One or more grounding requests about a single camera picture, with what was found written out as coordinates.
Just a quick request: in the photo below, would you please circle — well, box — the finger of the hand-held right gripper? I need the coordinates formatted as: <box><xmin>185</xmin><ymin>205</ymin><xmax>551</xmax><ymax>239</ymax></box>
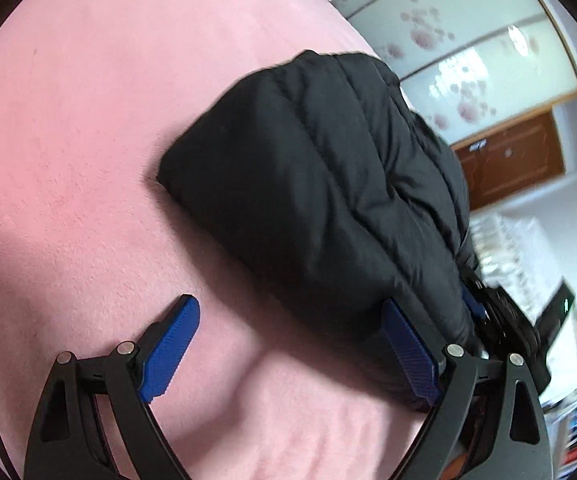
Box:
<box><xmin>460</xmin><ymin>267</ymin><xmax>492</xmax><ymax>323</ymax></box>

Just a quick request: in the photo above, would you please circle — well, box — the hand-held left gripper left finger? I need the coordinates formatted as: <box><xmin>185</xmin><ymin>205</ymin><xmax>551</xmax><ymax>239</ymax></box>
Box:
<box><xmin>23</xmin><ymin>294</ymin><xmax>202</xmax><ymax>480</ymax></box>

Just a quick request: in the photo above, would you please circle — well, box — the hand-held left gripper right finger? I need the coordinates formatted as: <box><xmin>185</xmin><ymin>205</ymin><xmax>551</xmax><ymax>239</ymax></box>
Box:
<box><xmin>381</xmin><ymin>298</ymin><xmax>555</xmax><ymax>480</ymax></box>

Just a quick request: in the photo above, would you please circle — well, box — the black puffer jacket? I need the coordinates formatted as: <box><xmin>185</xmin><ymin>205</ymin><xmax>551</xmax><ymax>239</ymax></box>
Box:
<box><xmin>156</xmin><ymin>50</ymin><xmax>484</xmax><ymax>413</ymax></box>

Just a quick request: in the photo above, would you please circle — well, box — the brown wooden door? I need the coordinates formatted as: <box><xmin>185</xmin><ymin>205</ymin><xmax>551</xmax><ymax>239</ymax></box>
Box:
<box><xmin>451</xmin><ymin>110</ymin><xmax>567</xmax><ymax>213</ymax></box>

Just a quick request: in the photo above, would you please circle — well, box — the pink bed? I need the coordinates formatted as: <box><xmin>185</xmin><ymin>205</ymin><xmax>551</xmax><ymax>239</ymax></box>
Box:
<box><xmin>0</xmin><ymin>0</ymin><xmax>449</xmax><ymax>480</ymax></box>

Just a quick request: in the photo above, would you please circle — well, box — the floral sliding door wardrobe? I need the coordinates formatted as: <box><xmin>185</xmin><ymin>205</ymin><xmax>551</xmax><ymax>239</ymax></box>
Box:
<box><xmin>299</xmin><ymin>0</ymin><xmax>577</xmax><ymax>146</ymax></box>

